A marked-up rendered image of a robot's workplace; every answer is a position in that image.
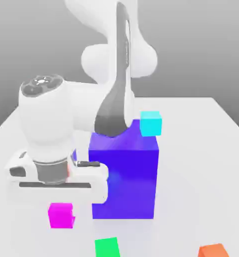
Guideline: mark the small magenta cube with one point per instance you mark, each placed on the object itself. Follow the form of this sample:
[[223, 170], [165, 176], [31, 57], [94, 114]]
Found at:
[[60, 215]]

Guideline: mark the small cyan cube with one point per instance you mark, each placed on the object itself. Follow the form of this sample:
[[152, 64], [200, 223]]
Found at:
[[151, 125]]

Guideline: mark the small green cube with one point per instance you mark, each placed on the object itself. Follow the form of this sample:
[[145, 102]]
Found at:
[[107, 248]]

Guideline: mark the small orange cube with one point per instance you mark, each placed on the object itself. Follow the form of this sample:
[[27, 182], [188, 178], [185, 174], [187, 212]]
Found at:
[[213, 251]]

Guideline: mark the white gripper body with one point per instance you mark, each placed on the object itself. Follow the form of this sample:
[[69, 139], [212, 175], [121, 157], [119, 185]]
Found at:
[[81, 192]]

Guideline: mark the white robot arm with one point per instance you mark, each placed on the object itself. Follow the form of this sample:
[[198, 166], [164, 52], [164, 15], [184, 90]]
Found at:
[[51, 120]]

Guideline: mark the large blue box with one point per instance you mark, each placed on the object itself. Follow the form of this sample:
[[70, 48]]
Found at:
[[131, 180]]

